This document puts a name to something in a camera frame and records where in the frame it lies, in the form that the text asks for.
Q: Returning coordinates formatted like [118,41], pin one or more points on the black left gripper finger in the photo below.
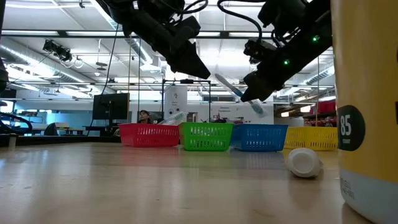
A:
[189,62]

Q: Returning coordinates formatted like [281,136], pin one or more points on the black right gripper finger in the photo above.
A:
[261,85]

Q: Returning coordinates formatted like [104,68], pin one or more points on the blue toothbrush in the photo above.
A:
[258,109]

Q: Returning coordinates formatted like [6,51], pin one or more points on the yellow bottle with black label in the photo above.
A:
[367,77]

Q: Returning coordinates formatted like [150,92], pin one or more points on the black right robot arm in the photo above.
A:
[295,15]

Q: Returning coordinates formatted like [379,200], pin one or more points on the blue plastic basket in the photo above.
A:
[258,138]

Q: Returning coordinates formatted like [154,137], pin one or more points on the red storage bins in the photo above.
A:
[326,107]

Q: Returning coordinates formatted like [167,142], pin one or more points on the person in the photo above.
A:
[145,116]

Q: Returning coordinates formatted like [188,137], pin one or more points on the yellow plastic basket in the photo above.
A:
[311,137]

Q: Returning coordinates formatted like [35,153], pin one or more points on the green plastic basket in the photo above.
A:
[205,137]

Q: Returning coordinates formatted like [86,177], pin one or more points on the red plastic basket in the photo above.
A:
[149,135]

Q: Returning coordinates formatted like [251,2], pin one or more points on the white plastic bottle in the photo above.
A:
[304,163]

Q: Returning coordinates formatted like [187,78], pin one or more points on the black monitor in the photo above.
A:
[110,105]

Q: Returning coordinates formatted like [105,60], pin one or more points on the black ceiling spotlights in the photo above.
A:
[57,51]

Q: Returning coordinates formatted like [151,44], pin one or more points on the dark office chair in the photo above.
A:
[50,130]

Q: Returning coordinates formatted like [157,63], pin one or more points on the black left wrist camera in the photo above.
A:
[186,28]

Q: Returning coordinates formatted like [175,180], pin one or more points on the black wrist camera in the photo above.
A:
[259,49]
[186,28]

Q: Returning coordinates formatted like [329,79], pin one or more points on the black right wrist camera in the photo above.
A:
[259,49]

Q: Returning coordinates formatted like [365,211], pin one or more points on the black station frame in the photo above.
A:
[162,99]

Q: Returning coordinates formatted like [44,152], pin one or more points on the black overhead frame beam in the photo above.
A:
[77,33]

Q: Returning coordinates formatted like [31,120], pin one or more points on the black table edge frame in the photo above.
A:
[77,140]

